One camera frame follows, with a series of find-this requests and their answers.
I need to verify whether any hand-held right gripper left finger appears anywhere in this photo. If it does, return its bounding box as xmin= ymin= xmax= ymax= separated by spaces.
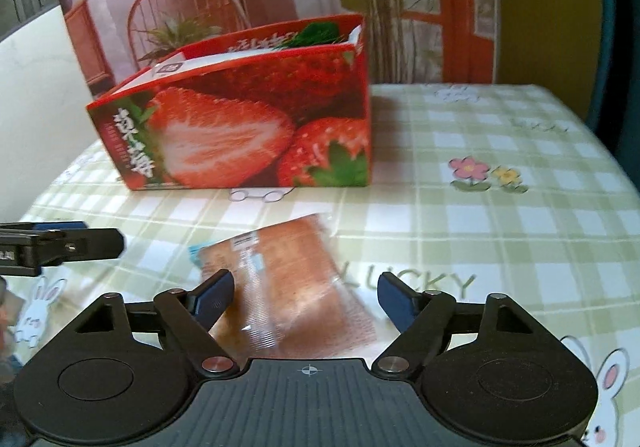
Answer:
xmin=74 ymin=269 xmax=241 ymax=378

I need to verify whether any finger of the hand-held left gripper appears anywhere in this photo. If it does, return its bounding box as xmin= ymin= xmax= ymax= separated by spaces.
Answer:
xmin=35 ymin=228 xmax=125 ymax=268
xmin=0 ymin=221 xmax=90 ymax=232

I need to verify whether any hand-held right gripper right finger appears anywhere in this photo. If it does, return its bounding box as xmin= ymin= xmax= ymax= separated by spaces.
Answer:
xmin=376 ymin=272 xmax=540 ymax=378

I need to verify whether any bread packet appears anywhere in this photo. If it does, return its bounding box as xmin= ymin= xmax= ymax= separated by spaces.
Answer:
xmin=187 ymin=213 xmax=378 ymax=360

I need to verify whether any red strawberry print box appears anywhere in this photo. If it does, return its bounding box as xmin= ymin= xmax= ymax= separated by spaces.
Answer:
xmin=85 ymin=13 xmax=372 ymax=191

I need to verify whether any green checked tablecloth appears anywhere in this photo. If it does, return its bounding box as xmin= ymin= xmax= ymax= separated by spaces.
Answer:
xmin=15 ymin=83 xmax=640 ymax=447

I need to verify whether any teal curtain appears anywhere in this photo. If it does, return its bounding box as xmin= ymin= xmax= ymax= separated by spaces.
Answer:
xmin=587 ymin=0 xmax=640 ymax=208

